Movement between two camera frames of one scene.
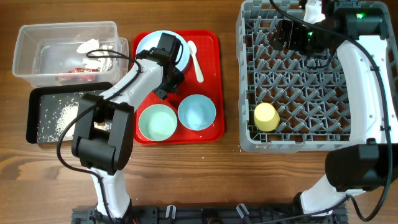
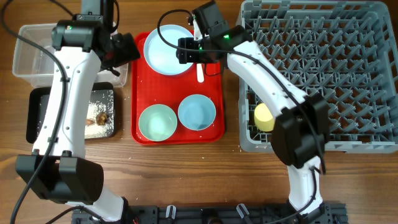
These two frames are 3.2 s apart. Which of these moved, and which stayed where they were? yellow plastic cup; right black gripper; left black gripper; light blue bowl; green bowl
Moved: left black gripper; right black gripper
Stayed: yellow plastic cup; light blue bowl; green bowl
